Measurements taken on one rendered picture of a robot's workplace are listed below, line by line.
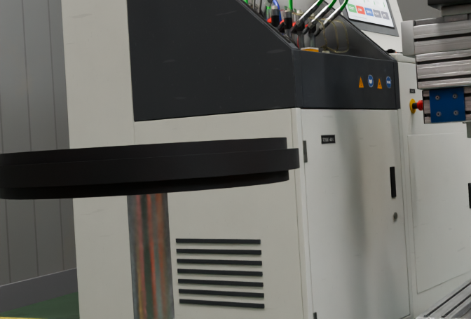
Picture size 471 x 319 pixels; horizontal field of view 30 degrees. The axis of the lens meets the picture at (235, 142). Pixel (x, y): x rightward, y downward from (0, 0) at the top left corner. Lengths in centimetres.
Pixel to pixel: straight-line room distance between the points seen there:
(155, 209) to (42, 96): 354
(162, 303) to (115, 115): 179
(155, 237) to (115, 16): 182
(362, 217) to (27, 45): 230
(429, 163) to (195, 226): 100
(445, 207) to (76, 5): 151
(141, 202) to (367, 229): 179
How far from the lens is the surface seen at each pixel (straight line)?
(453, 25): 231
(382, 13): 360
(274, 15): 284
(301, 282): 242
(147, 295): 102
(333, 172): 255
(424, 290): 315
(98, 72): 282
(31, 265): 443
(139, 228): 101
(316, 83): 250
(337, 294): 257
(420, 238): 312
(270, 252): 246
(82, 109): 287
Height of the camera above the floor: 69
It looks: level
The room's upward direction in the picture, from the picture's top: 3 degrees counter-clockwise
